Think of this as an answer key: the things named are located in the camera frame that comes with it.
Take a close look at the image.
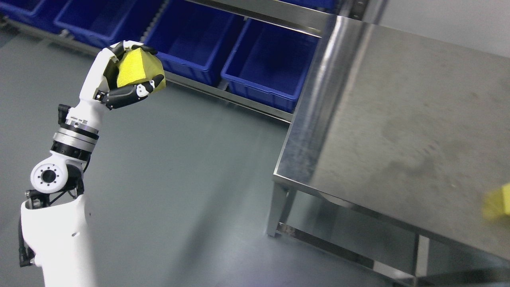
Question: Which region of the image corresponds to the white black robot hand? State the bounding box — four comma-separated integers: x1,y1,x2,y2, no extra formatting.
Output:
59,40,166,129

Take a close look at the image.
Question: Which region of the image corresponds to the yellow foam block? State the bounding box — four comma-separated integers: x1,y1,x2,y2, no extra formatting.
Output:
116,48,165,87
482,183,510,220

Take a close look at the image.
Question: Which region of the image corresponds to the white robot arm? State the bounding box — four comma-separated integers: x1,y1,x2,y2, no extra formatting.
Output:
18,103,104,287

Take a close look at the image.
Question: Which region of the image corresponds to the blue bin middle shelf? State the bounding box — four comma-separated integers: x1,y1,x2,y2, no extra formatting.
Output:
145,0,245,86

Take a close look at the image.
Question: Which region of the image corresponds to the blue bin right of middle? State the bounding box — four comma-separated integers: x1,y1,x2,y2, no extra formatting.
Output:
220,19,319,113

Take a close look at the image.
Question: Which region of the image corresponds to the blue bin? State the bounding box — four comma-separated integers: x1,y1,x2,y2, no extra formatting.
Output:
53,0,164,48
220,19,319,113

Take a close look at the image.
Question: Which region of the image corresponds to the metal shelf rack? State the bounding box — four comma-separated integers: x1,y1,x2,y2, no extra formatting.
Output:
1,0,384,122

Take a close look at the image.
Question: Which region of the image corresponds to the blue bin upper left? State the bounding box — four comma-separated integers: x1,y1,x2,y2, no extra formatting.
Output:
53,0,164,48

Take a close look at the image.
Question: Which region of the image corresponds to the stainless steel table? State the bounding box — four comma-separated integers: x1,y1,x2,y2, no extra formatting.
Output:
266,16,509,287

